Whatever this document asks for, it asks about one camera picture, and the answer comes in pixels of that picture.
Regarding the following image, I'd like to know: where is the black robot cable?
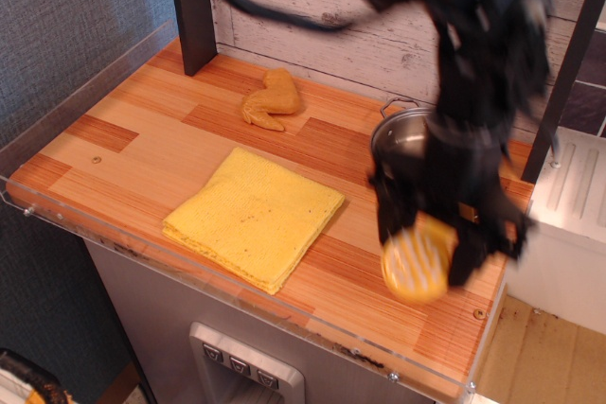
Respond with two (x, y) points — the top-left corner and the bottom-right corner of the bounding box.
(201, 0), (354, 34)

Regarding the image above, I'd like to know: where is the grey toy fridge cabinet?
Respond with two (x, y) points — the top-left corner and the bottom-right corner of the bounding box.
(85, 241), (429, 403)

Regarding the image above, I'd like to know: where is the folded yellow cloth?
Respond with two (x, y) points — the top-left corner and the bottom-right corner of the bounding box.
(162, 148), (345, 295)

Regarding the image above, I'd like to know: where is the stainless steel pot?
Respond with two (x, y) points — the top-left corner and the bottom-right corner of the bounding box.
(370, 97), (432, 180)

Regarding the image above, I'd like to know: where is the orange object bottom left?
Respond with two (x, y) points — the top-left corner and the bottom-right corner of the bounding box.
(24, 388), (74, 404)

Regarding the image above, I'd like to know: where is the yellow round scrub brush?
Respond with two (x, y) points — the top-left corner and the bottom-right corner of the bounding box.
(381, 216), (458, 304)

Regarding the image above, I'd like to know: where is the silver water dispenser panel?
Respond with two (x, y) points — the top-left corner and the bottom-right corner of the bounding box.
(189, 322), (306, 403)

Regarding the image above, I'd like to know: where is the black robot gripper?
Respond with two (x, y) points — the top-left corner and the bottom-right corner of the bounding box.
(369, 112), (533, 287)

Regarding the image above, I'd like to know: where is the dark right shelf post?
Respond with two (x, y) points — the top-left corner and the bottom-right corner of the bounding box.
(521, 0), (605, 184)

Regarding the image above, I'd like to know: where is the white toy appliance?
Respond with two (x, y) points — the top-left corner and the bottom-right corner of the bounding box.
(505, 128), (605, 333)

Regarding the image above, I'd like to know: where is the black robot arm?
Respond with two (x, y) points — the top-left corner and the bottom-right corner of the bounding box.
(366, 0), (552, 287)

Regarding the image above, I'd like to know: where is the toy fried chicken wing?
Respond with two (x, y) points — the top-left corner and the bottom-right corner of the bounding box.
(241, 68), (302, 132)

